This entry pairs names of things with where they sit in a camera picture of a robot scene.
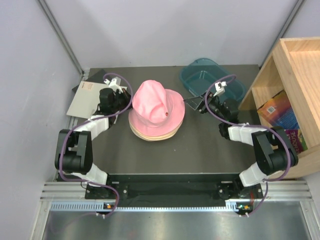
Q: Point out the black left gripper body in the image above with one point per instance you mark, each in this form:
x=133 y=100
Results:
x=121 y=100

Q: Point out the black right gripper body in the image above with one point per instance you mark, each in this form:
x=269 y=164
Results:
x=215 y=107

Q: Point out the cream bucket hat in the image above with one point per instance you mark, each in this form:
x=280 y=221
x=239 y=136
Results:
x=154 y=138

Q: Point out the pink bucket hat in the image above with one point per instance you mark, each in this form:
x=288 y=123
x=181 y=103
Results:
x=156 y=110

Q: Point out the beige black reversible hat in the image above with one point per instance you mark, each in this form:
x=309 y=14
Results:
x=134 y=129

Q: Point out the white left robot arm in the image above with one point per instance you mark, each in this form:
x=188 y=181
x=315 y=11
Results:
x=74 y=150

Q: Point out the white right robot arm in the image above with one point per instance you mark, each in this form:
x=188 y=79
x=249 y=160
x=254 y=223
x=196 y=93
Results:
x=272 y=149

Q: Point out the white calibration board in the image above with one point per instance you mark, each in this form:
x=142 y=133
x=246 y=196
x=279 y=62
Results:
x=84 y=104

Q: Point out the teal plastic bin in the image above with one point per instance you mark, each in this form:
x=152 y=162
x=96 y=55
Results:
x=200 y=74

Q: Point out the dark grey foam pad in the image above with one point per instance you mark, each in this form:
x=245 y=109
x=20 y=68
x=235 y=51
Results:
x=96 y=82

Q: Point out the purple treehouse book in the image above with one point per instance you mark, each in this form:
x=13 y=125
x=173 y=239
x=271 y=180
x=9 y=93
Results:
x=297 y=140

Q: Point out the wooden shelf box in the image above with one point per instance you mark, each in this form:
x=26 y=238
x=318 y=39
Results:
x=293 y=66

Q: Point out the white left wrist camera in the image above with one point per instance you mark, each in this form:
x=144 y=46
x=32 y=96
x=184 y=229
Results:
x=114 y=84

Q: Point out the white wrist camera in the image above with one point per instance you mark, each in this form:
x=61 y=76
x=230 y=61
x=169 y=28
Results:
x=114 y=84
x=219 y=88

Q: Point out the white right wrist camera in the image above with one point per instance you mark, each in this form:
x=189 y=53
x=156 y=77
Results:
x=219 y=88

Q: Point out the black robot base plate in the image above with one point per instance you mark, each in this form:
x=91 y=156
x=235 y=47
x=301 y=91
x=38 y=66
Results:
x=180 y=190

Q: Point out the aluminium frame rail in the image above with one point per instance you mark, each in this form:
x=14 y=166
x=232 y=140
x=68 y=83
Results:
x=70 y=196

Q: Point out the aluminium corner post right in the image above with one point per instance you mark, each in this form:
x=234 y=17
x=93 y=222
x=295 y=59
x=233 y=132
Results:
x=284 y=28

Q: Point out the aluminium corner post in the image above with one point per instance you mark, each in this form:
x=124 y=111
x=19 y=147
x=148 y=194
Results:
x=284 y=28
x=60 y=35

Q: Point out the aluminium corner post left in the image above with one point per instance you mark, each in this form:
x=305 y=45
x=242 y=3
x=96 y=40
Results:
x=60 y=35

